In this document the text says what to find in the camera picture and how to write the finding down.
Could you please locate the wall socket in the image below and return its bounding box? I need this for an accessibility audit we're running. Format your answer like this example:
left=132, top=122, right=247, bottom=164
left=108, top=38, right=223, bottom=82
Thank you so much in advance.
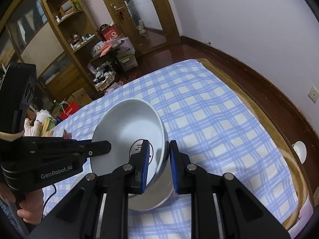
left=308, top=86, right=319, bottom=103

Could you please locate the large white bowl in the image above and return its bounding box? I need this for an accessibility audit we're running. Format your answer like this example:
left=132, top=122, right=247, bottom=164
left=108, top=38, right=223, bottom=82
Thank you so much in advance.
left=91, top=98, right=165, bottom=177

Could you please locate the red box on shelf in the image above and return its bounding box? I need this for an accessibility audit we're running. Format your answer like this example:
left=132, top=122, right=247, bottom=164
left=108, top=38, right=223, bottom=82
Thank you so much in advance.
left=100, top=26, right=119, bottom=40

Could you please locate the wooden cabinet shelf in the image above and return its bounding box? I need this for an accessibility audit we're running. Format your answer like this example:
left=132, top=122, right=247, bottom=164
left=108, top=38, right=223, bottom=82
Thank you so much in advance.
left=1, top=0, right=102, bottom=100

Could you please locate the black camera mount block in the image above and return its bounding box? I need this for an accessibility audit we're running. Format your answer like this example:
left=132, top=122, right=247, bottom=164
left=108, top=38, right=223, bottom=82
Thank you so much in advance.
left=1, top=63, right=37, bottom=134

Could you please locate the white round object at edge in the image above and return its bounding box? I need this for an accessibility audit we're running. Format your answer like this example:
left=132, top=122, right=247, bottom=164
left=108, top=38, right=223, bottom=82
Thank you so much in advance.
left=292, top=141, right=307, bottom=164

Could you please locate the small white bowl with sticker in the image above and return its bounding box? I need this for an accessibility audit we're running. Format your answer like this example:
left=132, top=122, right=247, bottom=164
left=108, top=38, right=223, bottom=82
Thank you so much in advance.
left=129, top=121, right=173, bottom=212

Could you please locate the wicker basket with toys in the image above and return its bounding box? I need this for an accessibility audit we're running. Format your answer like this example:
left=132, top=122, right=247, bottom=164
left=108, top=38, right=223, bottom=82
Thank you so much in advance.
left=93, top=65, right=116, bottom=91

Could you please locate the white plush toy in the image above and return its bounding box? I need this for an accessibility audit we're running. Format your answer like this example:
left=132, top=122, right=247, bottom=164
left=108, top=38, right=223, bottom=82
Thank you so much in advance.
left=24, top=110, right=54, bottom=137

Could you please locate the wooden door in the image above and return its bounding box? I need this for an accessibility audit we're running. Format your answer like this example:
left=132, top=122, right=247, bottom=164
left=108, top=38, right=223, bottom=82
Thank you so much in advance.
left=103, top=0, right=180, bottom=57

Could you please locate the person's left hand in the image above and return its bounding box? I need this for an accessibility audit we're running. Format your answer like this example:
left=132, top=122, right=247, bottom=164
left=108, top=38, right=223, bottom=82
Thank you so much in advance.
left=1, top=182, right=44, bottom=225

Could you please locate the black side table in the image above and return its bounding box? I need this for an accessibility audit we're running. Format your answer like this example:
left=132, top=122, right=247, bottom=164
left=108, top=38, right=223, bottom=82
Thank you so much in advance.
left=90, top=37, right=138, bottom=74

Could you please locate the blue plaid cloth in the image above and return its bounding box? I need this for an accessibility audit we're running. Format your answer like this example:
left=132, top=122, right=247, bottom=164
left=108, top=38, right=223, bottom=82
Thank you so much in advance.
left=54, top=59, right=298, bottom=229

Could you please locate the red paper shopping bag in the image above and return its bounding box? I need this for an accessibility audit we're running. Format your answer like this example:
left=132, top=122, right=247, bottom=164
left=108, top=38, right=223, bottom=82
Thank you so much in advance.
left=60, top=101, right=80, bottom=120

